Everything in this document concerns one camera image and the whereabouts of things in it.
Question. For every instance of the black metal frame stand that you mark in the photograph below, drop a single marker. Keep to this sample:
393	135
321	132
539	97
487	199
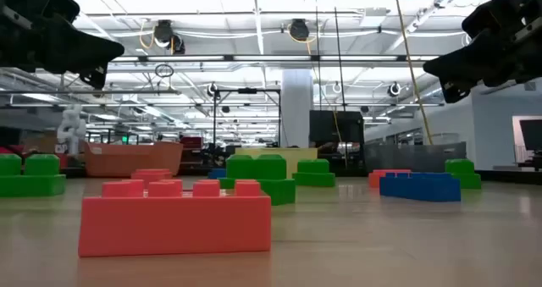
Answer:
247	90

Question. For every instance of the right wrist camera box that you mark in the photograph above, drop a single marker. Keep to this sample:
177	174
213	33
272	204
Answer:
482	20

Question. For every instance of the white square pillar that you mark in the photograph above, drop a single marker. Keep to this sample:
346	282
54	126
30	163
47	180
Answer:
296	109

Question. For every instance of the orange plastic bin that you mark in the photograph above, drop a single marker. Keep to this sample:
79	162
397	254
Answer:
118	160

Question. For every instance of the grey translucent plastic bin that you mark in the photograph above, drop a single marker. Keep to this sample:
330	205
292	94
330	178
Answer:
423	158

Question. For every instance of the dark desk monitor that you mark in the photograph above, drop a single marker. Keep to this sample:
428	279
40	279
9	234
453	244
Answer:
532	134

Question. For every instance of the blue toy brick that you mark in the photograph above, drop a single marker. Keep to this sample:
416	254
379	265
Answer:
419	189
216	174

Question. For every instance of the black monitor cabinet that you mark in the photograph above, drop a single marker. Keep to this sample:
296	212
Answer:
326	126

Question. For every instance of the orange toy brick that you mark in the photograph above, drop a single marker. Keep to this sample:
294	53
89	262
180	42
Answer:
374	179
150	174
169	227

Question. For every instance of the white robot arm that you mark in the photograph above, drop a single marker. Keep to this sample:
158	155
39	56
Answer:
72	126

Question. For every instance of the long ceiling light strip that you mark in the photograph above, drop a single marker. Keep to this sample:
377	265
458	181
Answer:
271	58

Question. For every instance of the green toy brick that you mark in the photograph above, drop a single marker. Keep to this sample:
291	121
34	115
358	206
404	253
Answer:
313	179
254	168
34	185
463	179

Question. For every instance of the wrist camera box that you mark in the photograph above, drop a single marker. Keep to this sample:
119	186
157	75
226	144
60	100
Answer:
482	20
61	5

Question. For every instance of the yellow plastic bin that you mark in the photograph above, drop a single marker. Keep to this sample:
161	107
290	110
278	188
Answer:
292	153

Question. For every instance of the red cabinet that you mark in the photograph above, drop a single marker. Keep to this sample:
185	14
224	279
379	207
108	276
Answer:
191	143

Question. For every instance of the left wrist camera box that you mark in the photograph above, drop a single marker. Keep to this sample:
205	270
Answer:
61	5

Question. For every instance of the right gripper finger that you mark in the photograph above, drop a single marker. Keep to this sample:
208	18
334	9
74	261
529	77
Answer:
466	56
470	75

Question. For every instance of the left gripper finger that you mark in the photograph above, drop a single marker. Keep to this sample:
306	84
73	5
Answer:
95	60
91	43

